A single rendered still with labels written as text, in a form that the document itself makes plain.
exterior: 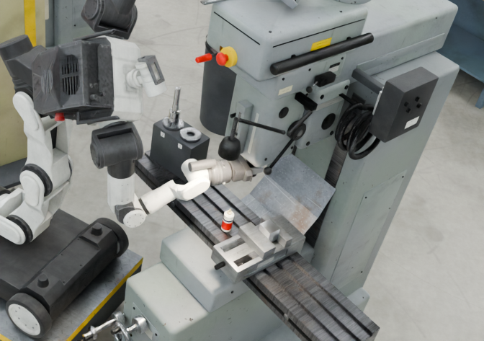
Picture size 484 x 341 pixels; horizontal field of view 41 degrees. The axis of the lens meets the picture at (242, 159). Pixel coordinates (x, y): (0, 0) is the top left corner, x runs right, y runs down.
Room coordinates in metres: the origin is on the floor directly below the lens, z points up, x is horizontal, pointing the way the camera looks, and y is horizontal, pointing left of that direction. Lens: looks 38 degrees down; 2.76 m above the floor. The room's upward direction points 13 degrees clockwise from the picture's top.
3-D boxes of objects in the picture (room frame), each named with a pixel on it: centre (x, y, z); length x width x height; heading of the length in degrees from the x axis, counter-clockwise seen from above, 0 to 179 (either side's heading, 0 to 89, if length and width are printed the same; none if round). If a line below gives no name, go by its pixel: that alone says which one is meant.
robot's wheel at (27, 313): (1.56, 0.70, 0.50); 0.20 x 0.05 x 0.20; 71
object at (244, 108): (1.82, 0.03, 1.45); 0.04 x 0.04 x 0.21; 49
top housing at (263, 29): (1.91, -0.05, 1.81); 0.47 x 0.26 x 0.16; 139
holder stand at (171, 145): (2.20, 0.27, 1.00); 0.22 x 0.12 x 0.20; 59
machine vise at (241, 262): (1.78, -0.14, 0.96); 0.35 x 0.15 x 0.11; 137
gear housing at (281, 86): (1.93, -0.07, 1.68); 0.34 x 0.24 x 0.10; 139
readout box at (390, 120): (1.91, -0.49, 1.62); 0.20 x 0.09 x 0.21; 139
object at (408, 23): (2.28, -0.37, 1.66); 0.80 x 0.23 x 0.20; 139
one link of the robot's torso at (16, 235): (1.90, 0.87, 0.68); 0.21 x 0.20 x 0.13; 71
